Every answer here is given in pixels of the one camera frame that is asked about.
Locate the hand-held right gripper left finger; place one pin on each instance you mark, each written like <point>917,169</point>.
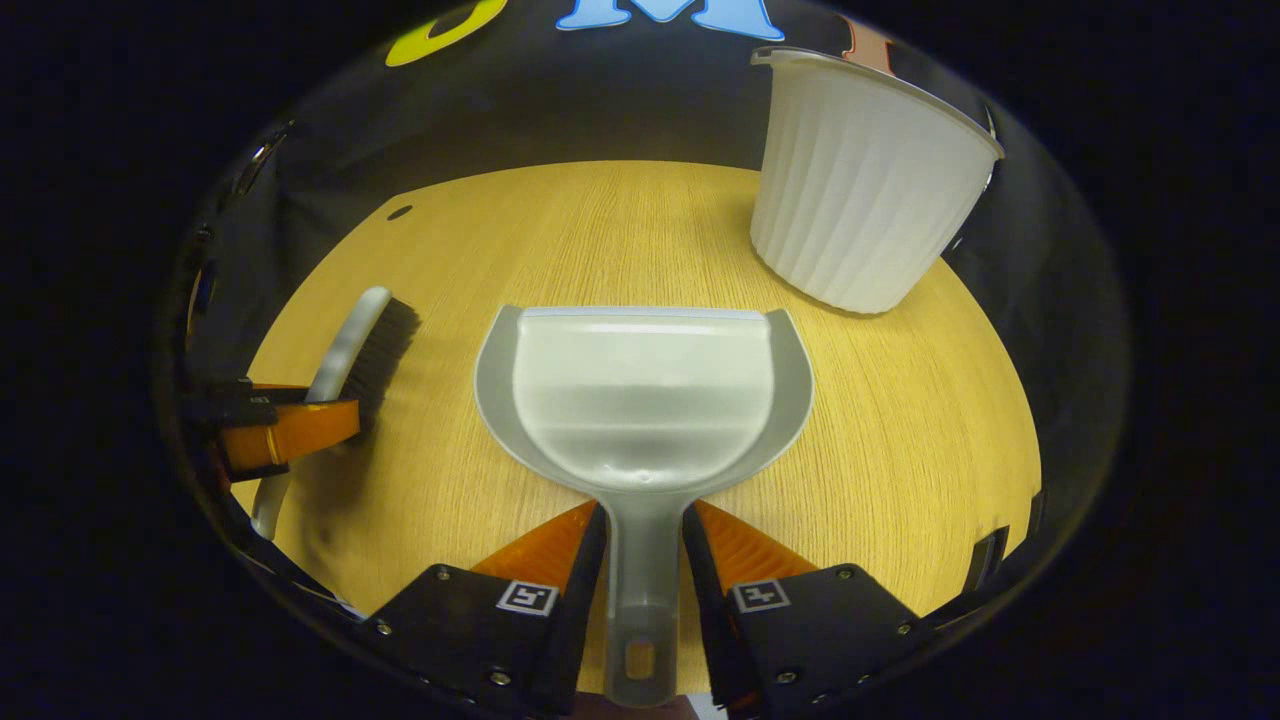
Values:
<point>580,620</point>

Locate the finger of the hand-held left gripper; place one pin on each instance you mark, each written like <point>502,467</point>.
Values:
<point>240,405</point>

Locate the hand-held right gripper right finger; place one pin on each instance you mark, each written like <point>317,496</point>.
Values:
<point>705,610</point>

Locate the small grey broom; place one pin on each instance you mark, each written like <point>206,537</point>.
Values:
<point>345,345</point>

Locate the grey plastic dustpan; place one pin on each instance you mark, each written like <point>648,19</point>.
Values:
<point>640,400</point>

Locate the white ribbed garbage bin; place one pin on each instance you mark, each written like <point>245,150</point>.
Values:
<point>860,200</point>

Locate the light wooden desktop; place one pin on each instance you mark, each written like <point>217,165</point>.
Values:
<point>900,420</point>

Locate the black desk edge bracket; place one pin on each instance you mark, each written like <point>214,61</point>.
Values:
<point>1037,510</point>
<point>987,558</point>

